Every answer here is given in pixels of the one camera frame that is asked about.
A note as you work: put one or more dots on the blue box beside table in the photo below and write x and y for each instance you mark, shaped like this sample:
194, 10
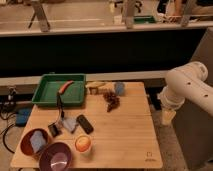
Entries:
22, 116

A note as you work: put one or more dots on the grey folded cloth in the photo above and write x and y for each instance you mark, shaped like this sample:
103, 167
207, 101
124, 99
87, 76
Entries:
70, 124

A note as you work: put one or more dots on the orange carrot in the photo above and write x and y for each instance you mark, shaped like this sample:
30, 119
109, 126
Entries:
64, 86

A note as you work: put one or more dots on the blue cup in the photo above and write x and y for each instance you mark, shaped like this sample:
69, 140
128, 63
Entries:
119, 88

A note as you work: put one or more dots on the black remote control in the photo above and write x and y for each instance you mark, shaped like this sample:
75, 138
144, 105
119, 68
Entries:
85, 124

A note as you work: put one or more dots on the black handled brush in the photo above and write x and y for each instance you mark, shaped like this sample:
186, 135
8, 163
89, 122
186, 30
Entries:
60, 106

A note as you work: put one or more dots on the purple bowl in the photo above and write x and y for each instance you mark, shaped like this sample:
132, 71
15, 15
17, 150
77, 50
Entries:
56, 157

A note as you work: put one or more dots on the small black block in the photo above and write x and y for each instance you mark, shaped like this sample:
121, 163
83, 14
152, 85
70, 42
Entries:
54, 130

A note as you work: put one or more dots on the blue sponge in bowl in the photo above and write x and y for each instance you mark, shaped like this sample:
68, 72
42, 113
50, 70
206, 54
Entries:
37, 141

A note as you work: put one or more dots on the orange fruit in cup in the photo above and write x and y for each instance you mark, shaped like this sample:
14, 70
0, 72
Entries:
83, 144

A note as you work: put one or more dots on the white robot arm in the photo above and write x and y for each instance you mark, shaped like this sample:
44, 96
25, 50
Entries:
185, 82

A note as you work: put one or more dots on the dark grape bunch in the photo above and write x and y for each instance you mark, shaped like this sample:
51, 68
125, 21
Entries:
112, 100

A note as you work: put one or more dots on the green plastic tray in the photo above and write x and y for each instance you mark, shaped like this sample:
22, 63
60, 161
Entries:
70, 88

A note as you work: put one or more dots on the brown bowl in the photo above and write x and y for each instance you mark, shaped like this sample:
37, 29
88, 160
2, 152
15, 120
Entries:
25, 144

